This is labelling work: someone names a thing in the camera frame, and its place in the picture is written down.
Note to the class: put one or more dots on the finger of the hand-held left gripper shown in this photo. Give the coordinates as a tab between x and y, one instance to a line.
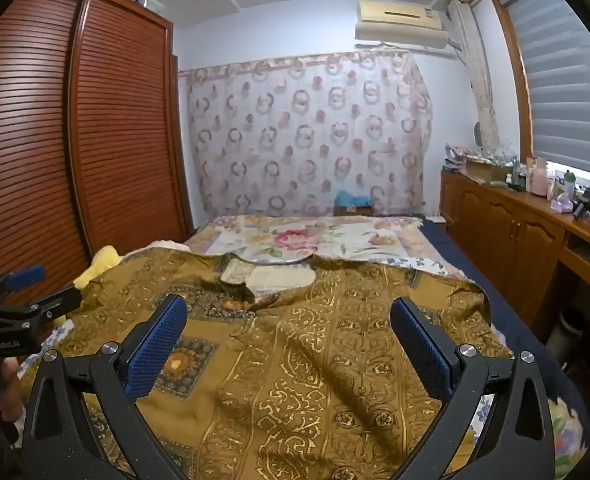
50	302
25	277

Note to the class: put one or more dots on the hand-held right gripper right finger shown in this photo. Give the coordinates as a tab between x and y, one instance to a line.
420	352

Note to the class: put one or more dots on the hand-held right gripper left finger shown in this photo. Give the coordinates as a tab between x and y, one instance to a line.
155	347

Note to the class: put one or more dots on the golden brown patterned shirt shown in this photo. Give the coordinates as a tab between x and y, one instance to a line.
300	360

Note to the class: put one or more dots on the person's left hand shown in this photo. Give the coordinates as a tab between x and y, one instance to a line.
12	390

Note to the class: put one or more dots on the blue floral white sheet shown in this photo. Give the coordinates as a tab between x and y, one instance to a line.
427	266

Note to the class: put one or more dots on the navy blue bed sheet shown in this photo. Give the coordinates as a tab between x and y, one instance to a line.
505	310

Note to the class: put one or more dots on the grey trash bin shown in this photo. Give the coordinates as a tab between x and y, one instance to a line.
567	332

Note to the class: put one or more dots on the wooden sideboard cabinet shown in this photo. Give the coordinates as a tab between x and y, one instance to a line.
500	220

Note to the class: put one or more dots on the blue cloth on box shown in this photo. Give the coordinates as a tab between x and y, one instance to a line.
354	202

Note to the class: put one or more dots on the pink floral bedspread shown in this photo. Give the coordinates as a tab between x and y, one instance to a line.
295	240

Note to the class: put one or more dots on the wooden louvered wardrobe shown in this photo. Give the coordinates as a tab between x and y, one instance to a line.
115	135

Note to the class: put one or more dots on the cardboard box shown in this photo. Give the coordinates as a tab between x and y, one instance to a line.
485	170

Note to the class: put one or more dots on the purple packet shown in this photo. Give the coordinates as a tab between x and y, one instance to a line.
562	205

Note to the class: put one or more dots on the pink bottle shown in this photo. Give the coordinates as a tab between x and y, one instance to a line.
540	177

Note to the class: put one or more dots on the small black tripod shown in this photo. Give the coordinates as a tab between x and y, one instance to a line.
586	205

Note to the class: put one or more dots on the small round fan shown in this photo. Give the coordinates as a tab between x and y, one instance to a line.
477	135

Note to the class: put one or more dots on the circle print sheer curtain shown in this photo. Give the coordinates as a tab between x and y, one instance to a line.
300	135

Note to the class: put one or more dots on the beige patterned side curtain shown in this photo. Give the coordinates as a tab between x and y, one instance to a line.
477	85

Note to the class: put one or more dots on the clear storage box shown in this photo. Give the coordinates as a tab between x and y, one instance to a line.
152	4

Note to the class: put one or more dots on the grey striped window blind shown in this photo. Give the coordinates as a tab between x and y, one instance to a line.
565	85

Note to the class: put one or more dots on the cream air conditioner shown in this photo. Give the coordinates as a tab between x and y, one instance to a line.
400	17

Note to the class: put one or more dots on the wooden window frame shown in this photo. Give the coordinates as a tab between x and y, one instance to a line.
515	70

